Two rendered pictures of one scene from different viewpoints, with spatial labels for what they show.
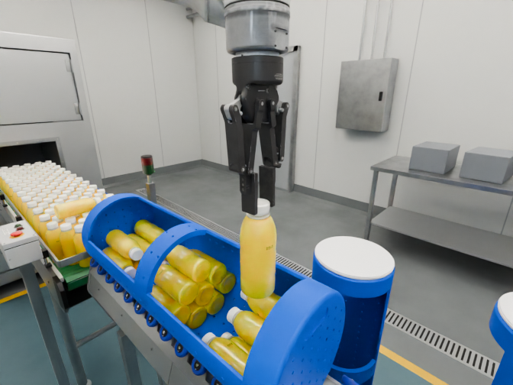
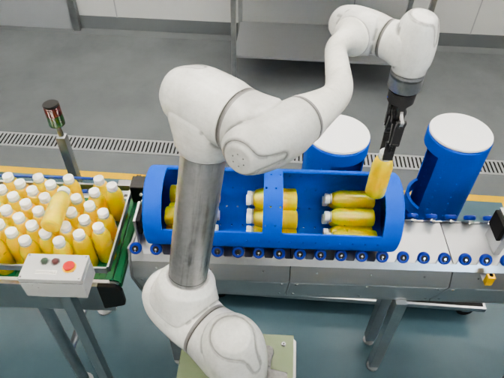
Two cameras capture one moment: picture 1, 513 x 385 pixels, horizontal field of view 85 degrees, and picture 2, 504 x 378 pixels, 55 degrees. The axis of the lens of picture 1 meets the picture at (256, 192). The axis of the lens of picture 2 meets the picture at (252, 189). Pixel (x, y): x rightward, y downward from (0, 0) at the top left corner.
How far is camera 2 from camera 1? 1.30 m
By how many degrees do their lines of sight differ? 42
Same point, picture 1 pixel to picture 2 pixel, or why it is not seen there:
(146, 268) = (275, 218)
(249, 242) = (386, 173)
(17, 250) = (86, 278)
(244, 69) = (407, 102)
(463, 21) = not seen: outside the picture
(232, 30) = (407, 88)
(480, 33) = not seen: outside the picture
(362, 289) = (359, 157)
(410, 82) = not seen: outside the picture
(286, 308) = (391, 194)
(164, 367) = (282, 274)
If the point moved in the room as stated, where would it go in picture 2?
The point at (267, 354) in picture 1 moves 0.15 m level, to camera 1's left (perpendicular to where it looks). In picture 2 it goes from (395, 218) to (365, 241)
